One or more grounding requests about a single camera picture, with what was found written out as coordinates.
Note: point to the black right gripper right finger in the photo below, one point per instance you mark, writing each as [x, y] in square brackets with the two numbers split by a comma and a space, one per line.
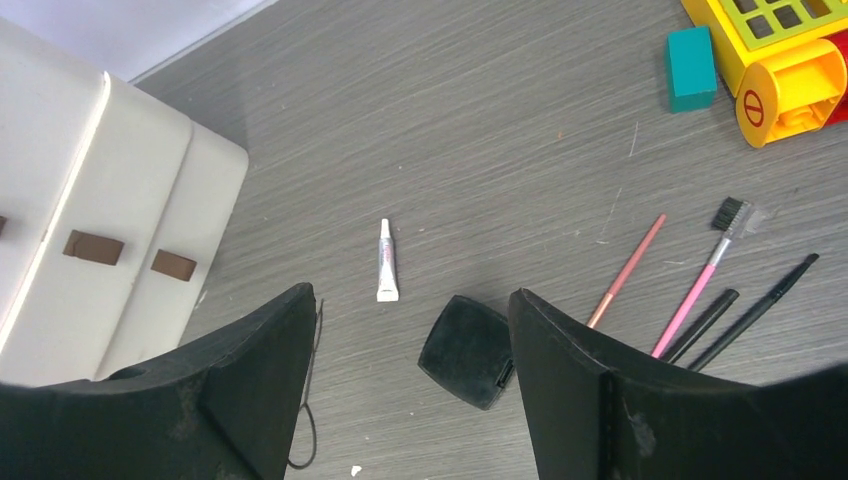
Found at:
[597, 408]

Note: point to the pink eyebrow brush comb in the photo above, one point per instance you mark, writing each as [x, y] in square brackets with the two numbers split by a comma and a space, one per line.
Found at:
[735, 219]

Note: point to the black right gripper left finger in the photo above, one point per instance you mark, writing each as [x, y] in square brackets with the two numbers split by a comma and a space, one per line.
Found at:
[223, 406]

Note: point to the teal wooden block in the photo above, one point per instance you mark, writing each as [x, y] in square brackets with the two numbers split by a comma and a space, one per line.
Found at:
[690, 70]

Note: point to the white small cream tube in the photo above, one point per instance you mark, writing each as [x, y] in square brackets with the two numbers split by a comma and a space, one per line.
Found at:
[388, 290]

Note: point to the black compact case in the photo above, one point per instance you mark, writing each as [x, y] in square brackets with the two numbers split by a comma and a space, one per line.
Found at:
[468, 352]

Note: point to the pink lip pencil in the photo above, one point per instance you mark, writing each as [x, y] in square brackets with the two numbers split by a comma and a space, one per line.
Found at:
[625, 272]

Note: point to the black makeup pencil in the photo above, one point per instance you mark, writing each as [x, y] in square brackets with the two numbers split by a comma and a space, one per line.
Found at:
[753, 314]
[704, 321]

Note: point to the yellow toy block house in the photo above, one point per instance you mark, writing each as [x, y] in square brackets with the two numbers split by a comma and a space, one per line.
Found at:
[784, 62]

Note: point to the black hair loop tool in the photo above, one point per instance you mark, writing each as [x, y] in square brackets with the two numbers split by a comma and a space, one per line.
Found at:
[304, 404]

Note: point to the white drawer organizer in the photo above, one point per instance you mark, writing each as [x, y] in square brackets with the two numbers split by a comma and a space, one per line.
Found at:
[113, 206]

